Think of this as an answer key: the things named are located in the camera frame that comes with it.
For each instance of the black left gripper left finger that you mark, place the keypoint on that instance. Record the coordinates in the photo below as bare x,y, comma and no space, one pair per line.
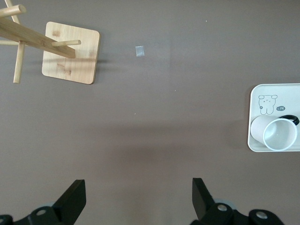
70,201

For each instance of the white tray with rabbit print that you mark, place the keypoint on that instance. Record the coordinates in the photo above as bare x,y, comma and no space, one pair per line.
283,93

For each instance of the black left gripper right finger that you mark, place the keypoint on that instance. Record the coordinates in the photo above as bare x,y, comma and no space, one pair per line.
204,201

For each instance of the wooden cup hanging rack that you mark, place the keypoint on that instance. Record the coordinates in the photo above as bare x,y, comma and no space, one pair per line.
70,61

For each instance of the small clear tape piece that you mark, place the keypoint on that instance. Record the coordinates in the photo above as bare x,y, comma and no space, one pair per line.
140,51

